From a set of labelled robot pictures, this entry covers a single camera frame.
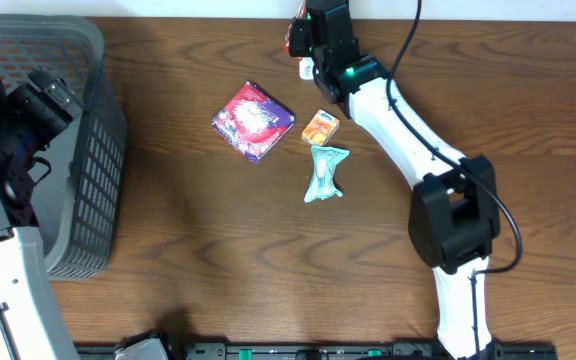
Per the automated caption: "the purple red pantyliner pack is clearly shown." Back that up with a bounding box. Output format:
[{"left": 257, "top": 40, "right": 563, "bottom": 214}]
[{"left": 212, "top": 82, "right": 295, "bottom": 163}]

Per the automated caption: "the green flushable wipes pack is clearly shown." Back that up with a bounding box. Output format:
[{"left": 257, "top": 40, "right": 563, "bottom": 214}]
[{"left": 304, "top": 145, "right": 350, "bottom": 203}]

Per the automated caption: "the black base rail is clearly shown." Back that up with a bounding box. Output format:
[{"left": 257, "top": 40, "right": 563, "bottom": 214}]
[{"left": 75, "top": 340, "right": 559, "bottom": 360}]

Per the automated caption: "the red chocolate bar wrapper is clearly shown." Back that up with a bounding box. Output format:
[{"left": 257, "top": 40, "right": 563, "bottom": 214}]
[{"left": 282, "top": 0, "right": 307, "bottom": 54}]

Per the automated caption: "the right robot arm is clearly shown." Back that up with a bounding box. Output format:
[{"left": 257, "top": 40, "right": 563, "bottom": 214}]
[{"left": 286, "top": 5, "right": 500, "bottom": 359}]

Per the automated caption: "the grey plastic shopping basket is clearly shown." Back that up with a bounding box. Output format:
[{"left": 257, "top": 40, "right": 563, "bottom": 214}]
[{"left": 0, "top": 15, "right": 127, "bottom": 280}]

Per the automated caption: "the orange Kleenex tissue pack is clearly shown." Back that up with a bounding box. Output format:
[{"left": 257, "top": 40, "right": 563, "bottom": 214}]
[{"left": 301, "top": 109, "right": 340, "bottom": 146}]

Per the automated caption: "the right black cable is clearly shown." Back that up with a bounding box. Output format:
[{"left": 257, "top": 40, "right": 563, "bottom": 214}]
[{"left": 386, "top": 0, "right": 524, "bottom": 360}]

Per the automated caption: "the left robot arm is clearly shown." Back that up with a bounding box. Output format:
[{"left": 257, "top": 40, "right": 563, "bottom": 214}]
[{"left": 0, "top": 67, "right": 85, "bottom": 359}]

